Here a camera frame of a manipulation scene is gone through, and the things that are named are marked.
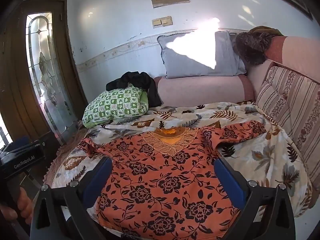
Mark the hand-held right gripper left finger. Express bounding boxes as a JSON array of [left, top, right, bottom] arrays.
[[30, 156, 114, 240]]

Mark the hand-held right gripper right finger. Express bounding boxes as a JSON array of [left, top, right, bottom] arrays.
[[214, 158, 297, 240]]

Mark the orange floral shirt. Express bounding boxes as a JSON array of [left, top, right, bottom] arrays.
[[79, 121, 267, 240]]

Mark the person's left hand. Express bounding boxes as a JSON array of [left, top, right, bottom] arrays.
[[0, 187, 35, 227]]

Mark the leaf-print blanket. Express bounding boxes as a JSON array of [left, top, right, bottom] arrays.
[[51, 102, 313, 220]]

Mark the brown lace-edged mat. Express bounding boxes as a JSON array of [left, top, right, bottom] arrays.
[[43, 127, 88, 188]]

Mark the green checked pillow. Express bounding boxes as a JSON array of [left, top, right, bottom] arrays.
[[82, 85, 150, 129]]

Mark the wooden stained-glass door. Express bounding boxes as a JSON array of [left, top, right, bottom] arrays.
[[0, 0, 87, 152]]

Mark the striped cushion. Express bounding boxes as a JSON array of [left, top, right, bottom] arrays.
[[254, 65, 320, 188]]

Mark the black cloth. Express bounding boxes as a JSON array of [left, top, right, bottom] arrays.
[[106, 71, 163, 107]]

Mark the grey pillow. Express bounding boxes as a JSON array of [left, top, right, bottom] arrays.
[[157, 31, 248, 79]]

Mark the dark furry cushion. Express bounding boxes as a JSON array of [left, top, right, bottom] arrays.
[[235, 31, 275, 66]]

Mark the olive cloth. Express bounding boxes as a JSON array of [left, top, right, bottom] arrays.
[[249, 25, 285, 37]]

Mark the beige light switch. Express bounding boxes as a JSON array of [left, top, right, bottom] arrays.
[[152, 16, 174, 29]]

